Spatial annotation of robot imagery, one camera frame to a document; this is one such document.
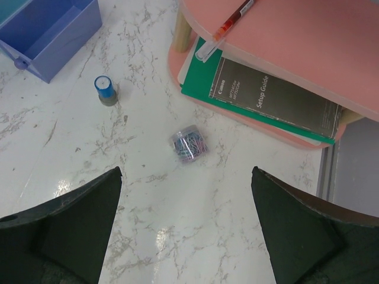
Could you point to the purple drawer bin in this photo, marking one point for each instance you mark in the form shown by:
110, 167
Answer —
44, 35

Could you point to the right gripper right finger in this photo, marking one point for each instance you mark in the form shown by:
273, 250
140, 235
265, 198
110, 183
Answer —
310, 240

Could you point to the dark setup guide booklet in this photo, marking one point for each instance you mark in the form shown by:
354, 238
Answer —
272, 97

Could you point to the clear paperclip box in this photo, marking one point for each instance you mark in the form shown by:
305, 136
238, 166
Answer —
189, 144

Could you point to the green folder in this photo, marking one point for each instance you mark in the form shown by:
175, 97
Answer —
198, 82

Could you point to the red pen on shelf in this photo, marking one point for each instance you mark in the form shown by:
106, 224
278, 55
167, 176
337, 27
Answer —
210, 46

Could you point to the pink three tier shelf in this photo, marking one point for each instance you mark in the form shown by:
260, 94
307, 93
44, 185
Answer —
327, 47

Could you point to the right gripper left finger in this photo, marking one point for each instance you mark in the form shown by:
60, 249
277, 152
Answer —
63, 240

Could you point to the blue cap stamp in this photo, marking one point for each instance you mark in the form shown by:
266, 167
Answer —
106, 92

